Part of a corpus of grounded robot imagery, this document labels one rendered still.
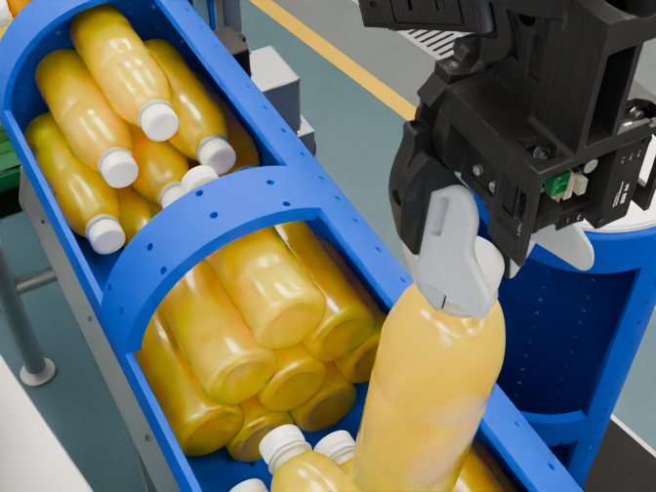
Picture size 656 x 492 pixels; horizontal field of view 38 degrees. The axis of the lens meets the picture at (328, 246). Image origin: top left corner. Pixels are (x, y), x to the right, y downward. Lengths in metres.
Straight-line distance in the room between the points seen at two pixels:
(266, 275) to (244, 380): 0.11
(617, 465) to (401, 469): 1.44
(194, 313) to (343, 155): 1.90
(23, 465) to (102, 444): 1.37
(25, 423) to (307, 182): 0.33
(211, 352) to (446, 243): 0.44
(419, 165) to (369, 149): 2.36
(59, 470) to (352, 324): 0.30
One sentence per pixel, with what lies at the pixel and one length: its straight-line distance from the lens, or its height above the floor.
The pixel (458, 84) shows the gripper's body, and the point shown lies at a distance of 0.39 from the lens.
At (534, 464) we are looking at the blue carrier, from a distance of 0.74.
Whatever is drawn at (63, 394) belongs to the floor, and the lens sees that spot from 2.29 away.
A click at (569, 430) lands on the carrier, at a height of 0.59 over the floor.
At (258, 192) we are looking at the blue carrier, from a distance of 0.87.
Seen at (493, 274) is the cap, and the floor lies 1.46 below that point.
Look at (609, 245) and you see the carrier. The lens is 1.17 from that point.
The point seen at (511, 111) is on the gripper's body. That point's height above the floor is 1.59.
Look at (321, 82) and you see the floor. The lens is 3.02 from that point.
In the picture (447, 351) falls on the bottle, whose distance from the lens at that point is 0.52.
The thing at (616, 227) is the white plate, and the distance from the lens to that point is 1.16.
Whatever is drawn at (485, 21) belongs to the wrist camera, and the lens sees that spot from 0.39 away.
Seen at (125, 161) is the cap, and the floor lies 1.13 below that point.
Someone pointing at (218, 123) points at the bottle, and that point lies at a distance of 1.10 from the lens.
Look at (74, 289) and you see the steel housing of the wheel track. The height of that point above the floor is 0.87.
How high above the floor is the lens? 1.83
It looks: 47 degrees down
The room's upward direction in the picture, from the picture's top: straight up
